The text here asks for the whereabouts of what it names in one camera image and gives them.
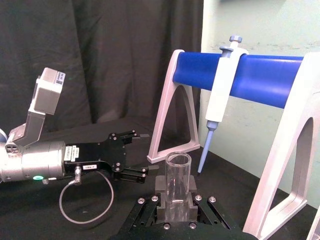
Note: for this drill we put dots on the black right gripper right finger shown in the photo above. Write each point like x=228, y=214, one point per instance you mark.
x=194, y=186

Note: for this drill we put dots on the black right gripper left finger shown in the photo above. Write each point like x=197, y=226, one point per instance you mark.
x=160, y=185

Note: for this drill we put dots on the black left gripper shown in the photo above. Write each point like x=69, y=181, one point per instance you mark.
x=100, y=156

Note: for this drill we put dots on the clear glass tube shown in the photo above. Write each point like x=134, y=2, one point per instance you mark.
x=178, y=175

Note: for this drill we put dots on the white pipette with blue tip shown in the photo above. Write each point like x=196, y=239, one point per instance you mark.
x=220, y=87

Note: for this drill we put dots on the black hanging curtain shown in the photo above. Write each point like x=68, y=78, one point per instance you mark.
x=100, y=50

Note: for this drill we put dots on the white pipette stand blue bar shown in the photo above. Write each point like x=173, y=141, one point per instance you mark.
x=262, y=77

